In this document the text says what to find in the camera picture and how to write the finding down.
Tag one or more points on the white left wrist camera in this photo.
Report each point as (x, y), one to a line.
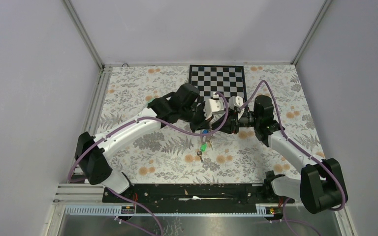
(213, 107)

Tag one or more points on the black white chessboard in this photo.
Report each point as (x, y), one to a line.
(226, 79)

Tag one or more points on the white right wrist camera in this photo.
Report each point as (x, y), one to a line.
(235, 104)

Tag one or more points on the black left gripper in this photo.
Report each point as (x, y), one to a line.
(203, 124)

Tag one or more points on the green tag key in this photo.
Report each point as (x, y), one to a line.
(201, 150)

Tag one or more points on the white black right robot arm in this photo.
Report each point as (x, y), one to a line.
(321, 185)

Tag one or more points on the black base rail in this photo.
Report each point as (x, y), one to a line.
(226, 199)

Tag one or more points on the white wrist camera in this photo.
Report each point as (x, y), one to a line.
(213, 107)
(235, 104)

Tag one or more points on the floral table mat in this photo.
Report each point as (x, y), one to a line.
(168, 156)

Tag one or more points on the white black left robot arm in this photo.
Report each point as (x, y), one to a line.
(179, 110)

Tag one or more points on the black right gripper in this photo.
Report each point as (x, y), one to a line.
(232, 123)

